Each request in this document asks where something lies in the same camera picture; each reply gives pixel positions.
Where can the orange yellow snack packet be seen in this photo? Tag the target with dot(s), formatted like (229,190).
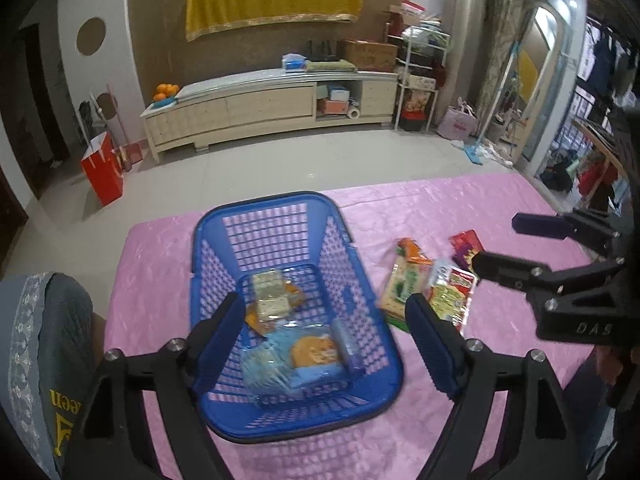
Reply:
(260,324)

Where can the person's right hand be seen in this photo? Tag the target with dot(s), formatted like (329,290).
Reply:
(607,375)

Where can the dark wooden door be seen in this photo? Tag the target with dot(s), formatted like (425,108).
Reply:
(10,195)

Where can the brown cardboard box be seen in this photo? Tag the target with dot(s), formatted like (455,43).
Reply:
(370,55)

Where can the pink tote bag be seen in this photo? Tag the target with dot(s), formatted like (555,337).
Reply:
(457,122)

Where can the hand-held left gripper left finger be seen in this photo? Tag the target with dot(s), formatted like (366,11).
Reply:
(220,347)

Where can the standing air conditioner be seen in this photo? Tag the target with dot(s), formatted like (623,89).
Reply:
(472,25)

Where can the blue plate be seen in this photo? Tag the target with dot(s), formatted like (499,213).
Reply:
(164,102)

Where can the arched standing mirror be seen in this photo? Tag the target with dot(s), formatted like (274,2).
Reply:
(530,75)

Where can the green folded cloth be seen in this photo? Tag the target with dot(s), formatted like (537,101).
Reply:
(330,65)

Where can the red paper bag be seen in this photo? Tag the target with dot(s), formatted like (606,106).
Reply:
(102,170)

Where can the orange box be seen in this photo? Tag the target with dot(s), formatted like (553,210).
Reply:
(332,106)

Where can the white green snack packet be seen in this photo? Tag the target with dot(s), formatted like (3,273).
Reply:
(450,297)

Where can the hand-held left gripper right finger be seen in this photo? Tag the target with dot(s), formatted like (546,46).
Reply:
(436,357)

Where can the small brown round wall plaque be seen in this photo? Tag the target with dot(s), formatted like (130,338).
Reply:
(106,101)

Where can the blue plastic basket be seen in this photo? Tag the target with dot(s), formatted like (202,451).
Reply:
(370,340)

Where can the pile of oranges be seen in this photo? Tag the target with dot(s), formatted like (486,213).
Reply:
(166,90)

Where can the white shelf rack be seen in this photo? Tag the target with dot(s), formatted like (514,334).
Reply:
(417,60)

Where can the beige low cabinet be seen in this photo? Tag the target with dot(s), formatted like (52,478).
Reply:
(250,110)

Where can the small orange snack packet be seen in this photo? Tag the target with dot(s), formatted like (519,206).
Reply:
(412,251)

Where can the red purple snack packet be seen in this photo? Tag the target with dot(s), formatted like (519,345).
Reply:
(467,247)

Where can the green clear snack packet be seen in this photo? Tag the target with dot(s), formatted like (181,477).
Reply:
(405,287)

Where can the light blue snack packet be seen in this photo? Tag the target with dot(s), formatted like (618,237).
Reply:
(265,367)

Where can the red dustpan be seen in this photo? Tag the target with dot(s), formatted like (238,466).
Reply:
(131,155)

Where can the hanging clothes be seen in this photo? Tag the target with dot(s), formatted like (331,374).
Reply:
(605,60)

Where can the hamster print snack packet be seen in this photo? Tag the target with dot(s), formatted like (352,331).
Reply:
(315,355)

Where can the white paper roll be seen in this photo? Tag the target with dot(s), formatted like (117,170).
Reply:
(354,113)

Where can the wooden drying rack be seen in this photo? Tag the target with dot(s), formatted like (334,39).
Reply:
(585,165)

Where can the pink quilted cloth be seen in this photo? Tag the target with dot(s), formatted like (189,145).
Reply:
(160,270)

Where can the patterned curtain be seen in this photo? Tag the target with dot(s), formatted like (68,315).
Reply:
(502,35)

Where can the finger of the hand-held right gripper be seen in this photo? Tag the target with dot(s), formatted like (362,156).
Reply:
(500,267)
(540,225)

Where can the black router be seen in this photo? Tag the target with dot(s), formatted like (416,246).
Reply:
(324,52)

